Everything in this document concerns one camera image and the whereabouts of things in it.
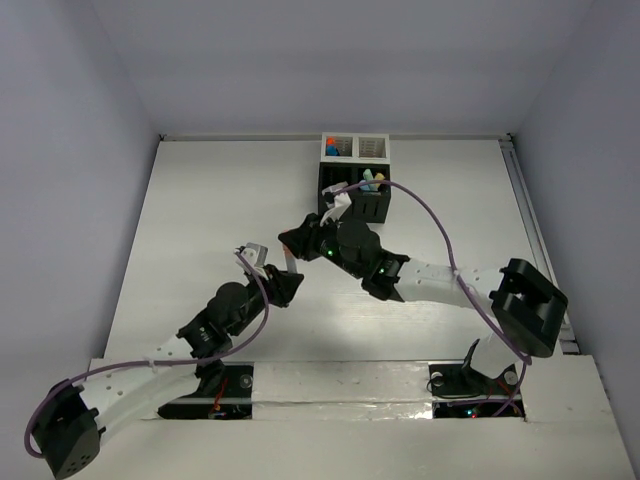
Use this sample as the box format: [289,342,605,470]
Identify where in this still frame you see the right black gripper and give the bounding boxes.
[279,208,365,280]

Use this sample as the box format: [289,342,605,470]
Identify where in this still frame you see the orange cap black highlighter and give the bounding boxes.
[325,138,339,156]

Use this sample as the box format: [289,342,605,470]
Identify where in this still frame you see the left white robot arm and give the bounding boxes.
[23,265,304,479]

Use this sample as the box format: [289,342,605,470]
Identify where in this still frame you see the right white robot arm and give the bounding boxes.
[278,214,568,392]

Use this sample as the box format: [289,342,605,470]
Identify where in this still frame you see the black slotted container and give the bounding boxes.
[317,162,391,224]

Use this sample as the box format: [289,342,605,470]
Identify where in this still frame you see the white slotted container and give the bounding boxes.
[320,132,391,165]

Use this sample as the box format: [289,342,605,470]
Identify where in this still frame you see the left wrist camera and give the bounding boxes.
[235,242,268,276]

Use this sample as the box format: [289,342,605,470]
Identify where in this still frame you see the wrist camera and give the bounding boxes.
[235,242,268,276]
[320,182,352,226]

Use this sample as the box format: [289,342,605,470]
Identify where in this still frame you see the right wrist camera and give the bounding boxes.
[320,182,352,226]

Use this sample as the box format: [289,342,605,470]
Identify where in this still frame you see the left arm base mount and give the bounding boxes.
[157,363,254,421]

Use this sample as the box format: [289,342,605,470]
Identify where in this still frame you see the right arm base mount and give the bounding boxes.
[426,340,525,419]

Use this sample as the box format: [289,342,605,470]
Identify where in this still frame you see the metal rail right edge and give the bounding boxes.
[498,135,581,355]

